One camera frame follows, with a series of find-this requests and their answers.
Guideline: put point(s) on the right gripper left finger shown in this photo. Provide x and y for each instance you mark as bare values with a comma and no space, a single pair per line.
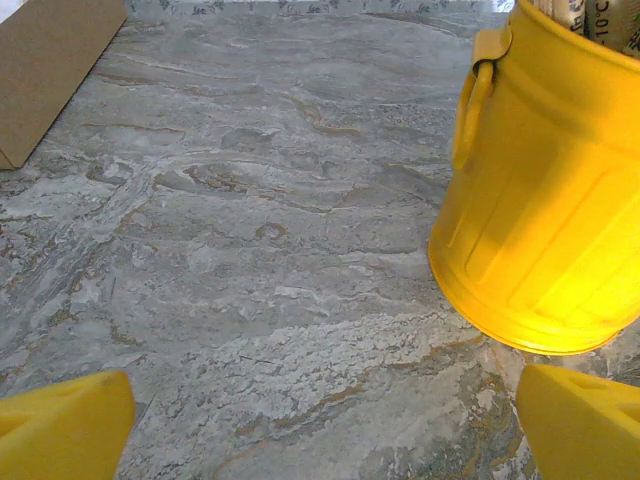
65,430

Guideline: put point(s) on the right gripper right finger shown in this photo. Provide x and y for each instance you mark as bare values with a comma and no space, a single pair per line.
585,430

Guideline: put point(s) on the brown cardboard tray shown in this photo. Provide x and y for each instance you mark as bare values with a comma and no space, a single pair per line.
45,65

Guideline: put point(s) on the yellow metal bucket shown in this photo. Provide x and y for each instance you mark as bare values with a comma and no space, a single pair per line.
550,200

